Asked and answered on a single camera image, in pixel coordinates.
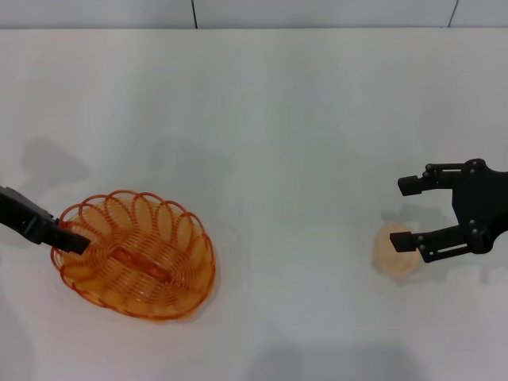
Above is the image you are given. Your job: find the orange plastic woven basket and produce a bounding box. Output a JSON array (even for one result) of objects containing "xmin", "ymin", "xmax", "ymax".
[{"xmin": 50, "ymin": 189, "xmax": 216, "ymax": 318}]

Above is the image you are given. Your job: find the pale peach bread bun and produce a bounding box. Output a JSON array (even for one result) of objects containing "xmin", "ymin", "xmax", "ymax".
[{"xmin": 371, "ymin": 221, "xmax": 421, "ymax": 281}]

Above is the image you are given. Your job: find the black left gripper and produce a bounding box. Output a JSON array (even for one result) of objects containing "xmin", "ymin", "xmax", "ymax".
[{"xmin": 0, "ymin": 184, "xmax": 90, "ymax": 256}]

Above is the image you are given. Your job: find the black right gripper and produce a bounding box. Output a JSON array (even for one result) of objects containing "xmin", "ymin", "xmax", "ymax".
[{"xmin": 389, "ymin": 158, "xmax": 508, "ymax": 264}]

